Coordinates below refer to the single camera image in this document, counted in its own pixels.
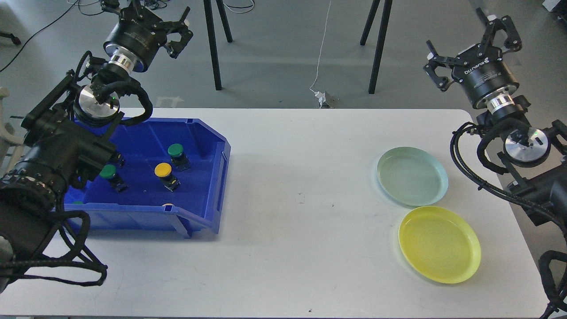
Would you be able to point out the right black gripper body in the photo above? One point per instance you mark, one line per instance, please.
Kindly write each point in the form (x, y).
(479, 76)

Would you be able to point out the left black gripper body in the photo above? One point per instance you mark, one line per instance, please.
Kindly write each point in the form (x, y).
(134, 42)

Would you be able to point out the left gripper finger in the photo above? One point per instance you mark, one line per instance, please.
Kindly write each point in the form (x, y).
(179, 25)
(174, 48)

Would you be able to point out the yellow push button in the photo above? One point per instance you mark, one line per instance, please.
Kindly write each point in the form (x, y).
(165, 173)

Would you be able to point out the green push button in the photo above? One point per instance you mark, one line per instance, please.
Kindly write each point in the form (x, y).
(110, 174)
(178, 157)

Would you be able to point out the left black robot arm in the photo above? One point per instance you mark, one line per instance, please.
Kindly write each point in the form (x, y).
(68, 134)

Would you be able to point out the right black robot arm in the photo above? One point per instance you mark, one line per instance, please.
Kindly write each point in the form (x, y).
(534, 157)

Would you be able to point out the light green plate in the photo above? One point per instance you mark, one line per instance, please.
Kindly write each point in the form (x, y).
(412, 177)

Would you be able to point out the green push button in bin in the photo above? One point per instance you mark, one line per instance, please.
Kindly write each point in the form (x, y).
(178, 157)

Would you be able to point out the yellow plate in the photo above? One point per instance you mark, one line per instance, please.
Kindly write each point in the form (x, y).
(439, 244)

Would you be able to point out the left black tripod legs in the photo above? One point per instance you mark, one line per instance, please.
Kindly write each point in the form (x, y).
(210, 28)

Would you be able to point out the black tripod legs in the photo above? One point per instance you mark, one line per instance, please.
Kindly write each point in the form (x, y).
(385, 17)
(210, 28)

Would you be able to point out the right black tripod legs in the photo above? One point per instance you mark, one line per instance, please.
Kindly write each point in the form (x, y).
(385, 17)

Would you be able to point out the blue plastic bin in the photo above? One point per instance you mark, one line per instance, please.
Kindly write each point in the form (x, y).
(147, 204)

